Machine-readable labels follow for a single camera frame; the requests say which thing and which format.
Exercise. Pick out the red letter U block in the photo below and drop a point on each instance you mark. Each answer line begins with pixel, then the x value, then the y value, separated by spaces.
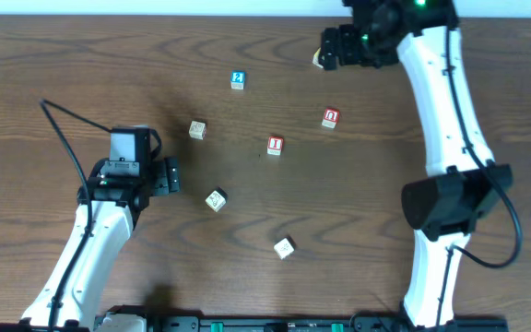
pixel 330 118

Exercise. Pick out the plain wooden block upper left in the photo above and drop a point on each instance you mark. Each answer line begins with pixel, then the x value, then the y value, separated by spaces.
pixel 197 130

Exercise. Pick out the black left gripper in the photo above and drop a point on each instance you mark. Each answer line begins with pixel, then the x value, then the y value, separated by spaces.
pixel 169 176

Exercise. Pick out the blue number 2 block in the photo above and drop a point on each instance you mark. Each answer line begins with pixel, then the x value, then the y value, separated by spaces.
pixel 237 80

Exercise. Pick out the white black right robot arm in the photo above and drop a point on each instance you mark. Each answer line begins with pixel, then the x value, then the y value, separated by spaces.
pixel 464 181

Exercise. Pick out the red letter I block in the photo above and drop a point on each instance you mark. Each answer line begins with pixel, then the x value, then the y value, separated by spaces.
pixel 275 145

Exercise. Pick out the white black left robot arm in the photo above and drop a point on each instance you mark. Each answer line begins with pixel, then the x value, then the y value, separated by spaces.
pixel 108 210

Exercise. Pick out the plain wooden block lower centre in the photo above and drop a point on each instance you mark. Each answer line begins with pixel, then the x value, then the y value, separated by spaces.
pixel 284 248

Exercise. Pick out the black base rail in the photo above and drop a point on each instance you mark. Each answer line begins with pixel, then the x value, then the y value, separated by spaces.
pixel 135 318

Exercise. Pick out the yellow top wooden block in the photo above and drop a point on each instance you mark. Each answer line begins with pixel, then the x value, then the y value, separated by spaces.
pixel 316 59

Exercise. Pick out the wooden block with black side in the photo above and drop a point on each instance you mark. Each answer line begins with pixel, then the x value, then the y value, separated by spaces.
pixel 217 199

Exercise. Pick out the plain wooden block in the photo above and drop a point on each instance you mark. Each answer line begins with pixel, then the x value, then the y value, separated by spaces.
pixel 197 130
pixel 284 248

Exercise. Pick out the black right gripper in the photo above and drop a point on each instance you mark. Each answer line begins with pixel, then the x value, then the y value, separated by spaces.
pixel 331 49

